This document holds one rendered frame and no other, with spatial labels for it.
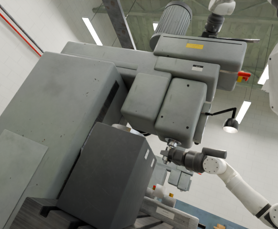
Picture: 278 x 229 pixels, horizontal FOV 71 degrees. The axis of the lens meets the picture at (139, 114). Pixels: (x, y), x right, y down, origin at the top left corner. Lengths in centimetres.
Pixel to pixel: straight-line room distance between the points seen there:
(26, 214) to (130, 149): 22
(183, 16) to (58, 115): 98
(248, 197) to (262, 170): 711
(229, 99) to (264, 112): 130
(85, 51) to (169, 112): 71
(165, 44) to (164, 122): 47
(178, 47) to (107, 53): 44
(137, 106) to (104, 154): 60
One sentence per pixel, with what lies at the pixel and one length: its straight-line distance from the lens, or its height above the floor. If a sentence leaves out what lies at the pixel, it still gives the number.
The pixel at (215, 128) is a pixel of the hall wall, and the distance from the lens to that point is 807.
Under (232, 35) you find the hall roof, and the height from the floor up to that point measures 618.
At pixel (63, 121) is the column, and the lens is 98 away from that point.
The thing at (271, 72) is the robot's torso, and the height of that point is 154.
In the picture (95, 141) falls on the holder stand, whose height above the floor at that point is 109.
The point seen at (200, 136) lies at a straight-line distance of 99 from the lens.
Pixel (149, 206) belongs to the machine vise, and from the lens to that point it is 102.
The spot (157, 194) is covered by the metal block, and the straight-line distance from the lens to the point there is 106.
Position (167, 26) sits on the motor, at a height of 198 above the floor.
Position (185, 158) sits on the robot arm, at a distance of 90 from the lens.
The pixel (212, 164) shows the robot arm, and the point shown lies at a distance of 83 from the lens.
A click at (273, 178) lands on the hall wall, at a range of 798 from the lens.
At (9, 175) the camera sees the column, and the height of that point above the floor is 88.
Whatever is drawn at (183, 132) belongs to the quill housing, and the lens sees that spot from 91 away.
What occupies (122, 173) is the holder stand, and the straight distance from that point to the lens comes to 40.
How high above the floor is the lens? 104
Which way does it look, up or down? 19 degrees up
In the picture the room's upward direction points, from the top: 23 degrees clockwise
